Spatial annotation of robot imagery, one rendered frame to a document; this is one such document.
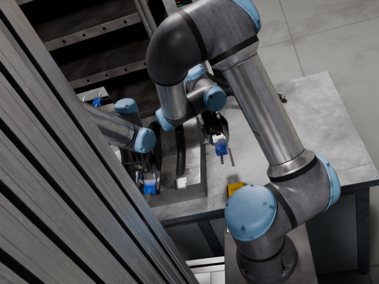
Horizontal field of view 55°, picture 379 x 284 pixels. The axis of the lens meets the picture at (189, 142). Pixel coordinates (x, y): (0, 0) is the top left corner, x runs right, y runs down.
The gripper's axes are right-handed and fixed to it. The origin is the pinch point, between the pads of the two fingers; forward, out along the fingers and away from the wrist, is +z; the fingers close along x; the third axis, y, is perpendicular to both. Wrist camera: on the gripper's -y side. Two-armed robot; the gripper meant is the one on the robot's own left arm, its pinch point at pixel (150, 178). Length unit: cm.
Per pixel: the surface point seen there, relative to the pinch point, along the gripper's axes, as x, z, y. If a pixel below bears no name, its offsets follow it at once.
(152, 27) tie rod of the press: 1, -38, -67
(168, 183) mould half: 6.4, 4.4, -1.0
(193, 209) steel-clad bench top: 14.8, 13.3, 5.5
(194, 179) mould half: 17.1, 3.0, -0.4
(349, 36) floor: 145, 44, -225
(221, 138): 29.2, -7.2, -11.0
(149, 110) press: -12, 8, -70
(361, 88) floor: 132, 57, -150
